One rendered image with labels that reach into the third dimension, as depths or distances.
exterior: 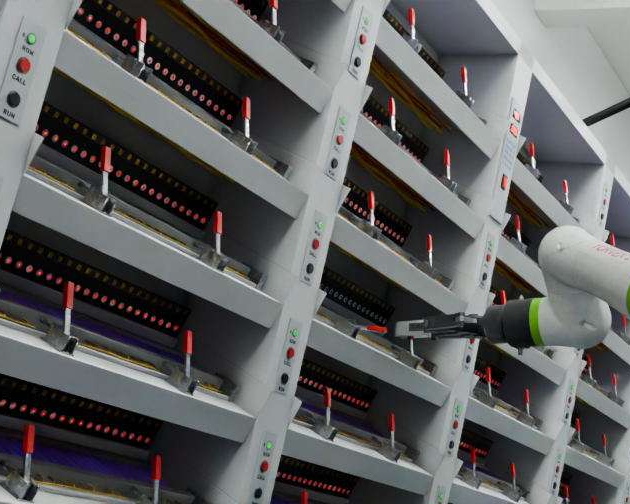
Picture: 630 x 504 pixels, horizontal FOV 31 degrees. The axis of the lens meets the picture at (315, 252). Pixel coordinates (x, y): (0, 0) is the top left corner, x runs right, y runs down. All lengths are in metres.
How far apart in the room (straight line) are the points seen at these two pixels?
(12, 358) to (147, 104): 0.39
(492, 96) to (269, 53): 0.94
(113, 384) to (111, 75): 0.41
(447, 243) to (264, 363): 0.82
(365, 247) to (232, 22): 0.55
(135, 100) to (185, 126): 0.11
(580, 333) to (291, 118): 0.66
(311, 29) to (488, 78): 0.74
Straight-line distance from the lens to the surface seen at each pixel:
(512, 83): 2.64
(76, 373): 1.50
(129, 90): 1.54
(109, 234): 1.52
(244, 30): 1.75
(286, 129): 1.97
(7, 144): 1.38
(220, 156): 1.70
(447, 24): 2.59
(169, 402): 1.66
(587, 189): 3.26
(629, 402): 3.80
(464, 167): 2.60
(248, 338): 1.87
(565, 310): 2.14
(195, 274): 1.67
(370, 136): 2.07
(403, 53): 2.18
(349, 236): 2.02
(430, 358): 2.49
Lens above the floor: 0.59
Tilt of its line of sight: 12 degrees up
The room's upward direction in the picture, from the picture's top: 13 degrees clockwise
